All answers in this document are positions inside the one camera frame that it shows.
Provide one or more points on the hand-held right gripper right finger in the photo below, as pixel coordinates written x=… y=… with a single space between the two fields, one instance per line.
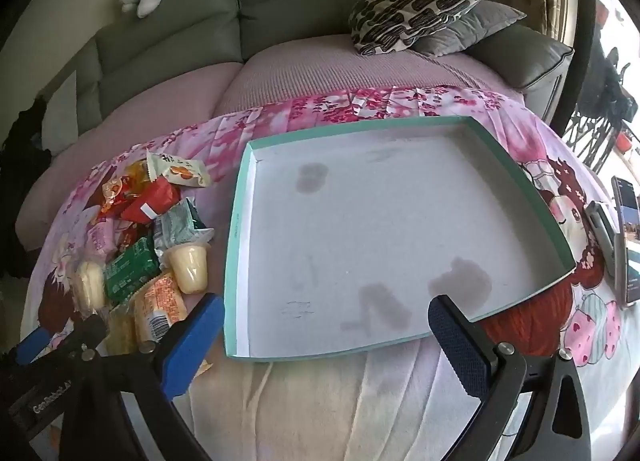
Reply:
x=460 y=356

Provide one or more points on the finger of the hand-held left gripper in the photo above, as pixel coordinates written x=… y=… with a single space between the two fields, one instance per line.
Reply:
x=32 y=347
x=82 y=333

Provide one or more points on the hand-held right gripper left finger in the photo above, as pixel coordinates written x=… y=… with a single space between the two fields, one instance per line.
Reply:
x=195 y=341

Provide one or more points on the pale yellow snack packet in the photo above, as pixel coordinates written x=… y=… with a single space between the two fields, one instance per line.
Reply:
x=120 y=333

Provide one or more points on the clear cream bun packet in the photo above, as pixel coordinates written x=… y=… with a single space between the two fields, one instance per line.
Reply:
x=90 y=286

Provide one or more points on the orange snack packet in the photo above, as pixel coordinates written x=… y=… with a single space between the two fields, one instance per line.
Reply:
x=159 y=308

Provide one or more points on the cream pudding cup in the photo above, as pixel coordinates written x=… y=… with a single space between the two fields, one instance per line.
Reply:
x=187 y=266

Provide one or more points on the dark green snack packet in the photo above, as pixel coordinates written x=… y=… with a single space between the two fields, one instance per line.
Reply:
x=129 y=273

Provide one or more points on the pink cake roll packet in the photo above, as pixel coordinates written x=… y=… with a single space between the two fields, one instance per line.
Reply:
x=102 y=238

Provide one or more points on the small red snack packet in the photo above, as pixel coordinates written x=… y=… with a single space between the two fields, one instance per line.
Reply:
x=129 y=237

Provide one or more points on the light green snack packet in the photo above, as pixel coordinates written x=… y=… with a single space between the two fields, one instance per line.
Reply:
x=180 y=226

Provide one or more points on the red white-label snack packet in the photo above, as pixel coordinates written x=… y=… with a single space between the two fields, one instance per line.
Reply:
x=155 y=201

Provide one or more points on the red round-logo snack packet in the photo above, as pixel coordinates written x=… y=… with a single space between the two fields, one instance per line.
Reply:
x=114 y=190

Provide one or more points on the teal shallow cardboard box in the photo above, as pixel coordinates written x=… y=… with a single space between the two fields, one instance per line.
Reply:
x=380 y=221

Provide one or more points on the yellow clear cake packet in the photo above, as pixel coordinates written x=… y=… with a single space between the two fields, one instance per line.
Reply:
x=136 y=175

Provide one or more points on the white orange-print snack packet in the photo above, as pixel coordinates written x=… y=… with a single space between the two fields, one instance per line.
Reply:
x=180 y=172

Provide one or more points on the black clothing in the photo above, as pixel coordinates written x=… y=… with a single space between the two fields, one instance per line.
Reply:
x=25 y=156

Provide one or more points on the silver grey device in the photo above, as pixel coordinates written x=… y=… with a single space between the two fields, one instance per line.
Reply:
x=602 y=231

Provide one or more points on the smartphone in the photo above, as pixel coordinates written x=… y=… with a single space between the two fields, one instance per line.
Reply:
x=629 y=221

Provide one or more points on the pink cartoon printed blanket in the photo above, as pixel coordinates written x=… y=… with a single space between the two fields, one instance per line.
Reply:
x=550 y=151

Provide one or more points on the black iron railing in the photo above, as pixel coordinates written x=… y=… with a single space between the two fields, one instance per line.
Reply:
x=595 y=141

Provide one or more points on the grey pillow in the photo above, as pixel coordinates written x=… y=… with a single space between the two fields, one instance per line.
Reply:
x=475 y=26

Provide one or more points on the black white patterned pillow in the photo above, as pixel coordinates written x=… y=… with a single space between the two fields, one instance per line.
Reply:
x=415 y=6

